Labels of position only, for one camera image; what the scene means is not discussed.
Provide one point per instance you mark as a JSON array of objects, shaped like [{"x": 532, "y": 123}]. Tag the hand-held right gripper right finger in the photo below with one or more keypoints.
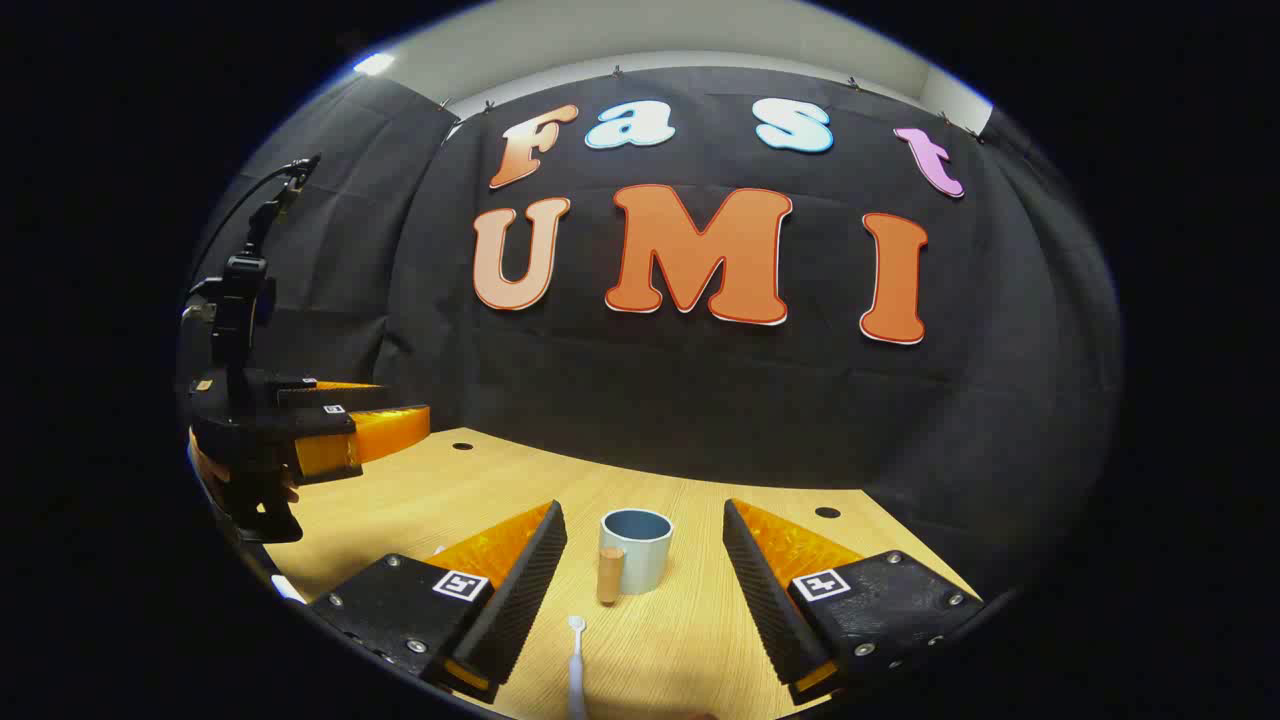
[{"x": 765, "y": 600}]

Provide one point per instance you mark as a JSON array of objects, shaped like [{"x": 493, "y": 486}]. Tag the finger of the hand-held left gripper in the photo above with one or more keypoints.
[
  {"x": 335, "y": 396},
  {"x": 380, "y": 432}
]

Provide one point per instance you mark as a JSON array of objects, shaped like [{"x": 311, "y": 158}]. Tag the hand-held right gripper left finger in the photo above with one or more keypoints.
[{"x": 520, "y": 600}]

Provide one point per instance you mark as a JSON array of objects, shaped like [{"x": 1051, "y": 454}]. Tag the white toothbrush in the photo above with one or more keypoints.
[{"x": 576, "y": 670}]

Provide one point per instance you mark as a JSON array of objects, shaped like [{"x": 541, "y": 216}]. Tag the wooden desktop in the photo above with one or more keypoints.
[{"x": 660, "y": 650}]

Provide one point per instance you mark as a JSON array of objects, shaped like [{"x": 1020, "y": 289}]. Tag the black backdrop cloth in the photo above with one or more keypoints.
[{"x": 700, "y": 400}]

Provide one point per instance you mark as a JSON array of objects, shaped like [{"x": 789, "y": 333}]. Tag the ceiling light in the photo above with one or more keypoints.
[{"x": 373, "y": 64}]

